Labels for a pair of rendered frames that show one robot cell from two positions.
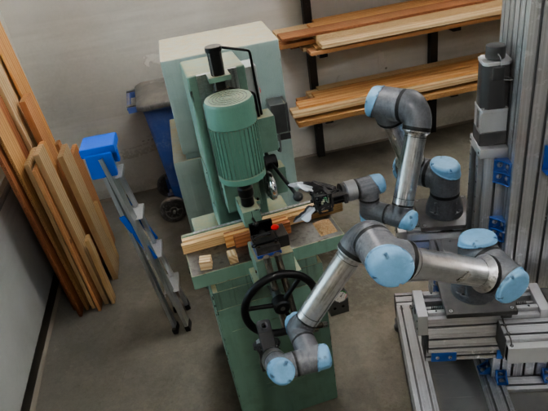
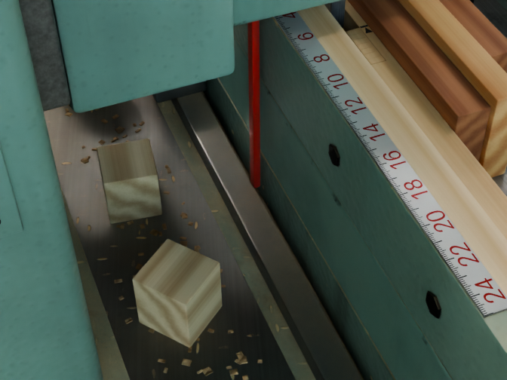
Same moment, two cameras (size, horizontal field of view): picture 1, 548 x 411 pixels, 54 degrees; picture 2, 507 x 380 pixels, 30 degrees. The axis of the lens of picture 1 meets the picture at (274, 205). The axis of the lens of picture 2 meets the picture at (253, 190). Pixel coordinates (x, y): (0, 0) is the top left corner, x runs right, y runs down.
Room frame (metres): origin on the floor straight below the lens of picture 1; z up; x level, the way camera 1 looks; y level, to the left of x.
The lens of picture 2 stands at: (1.92, 0.53, 1.25)
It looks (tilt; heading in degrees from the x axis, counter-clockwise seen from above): 46 degrees down; 260
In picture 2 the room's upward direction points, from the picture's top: 1 degrees counter-clockwise
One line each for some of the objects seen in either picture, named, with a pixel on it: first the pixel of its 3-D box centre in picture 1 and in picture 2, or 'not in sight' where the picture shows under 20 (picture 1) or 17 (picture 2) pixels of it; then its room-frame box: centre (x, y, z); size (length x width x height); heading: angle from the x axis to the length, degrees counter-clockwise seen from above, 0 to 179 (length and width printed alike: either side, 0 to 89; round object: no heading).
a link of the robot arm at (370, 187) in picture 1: (369, 186); not in sight; (1.70, -0.35, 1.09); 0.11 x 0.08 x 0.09; 101
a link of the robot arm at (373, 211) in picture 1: (373, 210); not in sight; (1.68, -0.36, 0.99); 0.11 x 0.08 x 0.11; 46
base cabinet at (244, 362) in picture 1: (265, 315); not in sight; (1.91, 0.12, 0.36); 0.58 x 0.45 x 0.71; 11
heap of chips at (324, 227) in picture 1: (324, 225); not in sight; (1.76, -0.18, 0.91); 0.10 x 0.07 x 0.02; 11
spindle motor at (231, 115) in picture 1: (235, 138); not in sight; (1.79, 0.10, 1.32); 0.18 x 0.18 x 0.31
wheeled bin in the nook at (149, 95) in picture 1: (186, 146); not in sight; (3.70, 0.57, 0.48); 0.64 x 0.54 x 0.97; 99
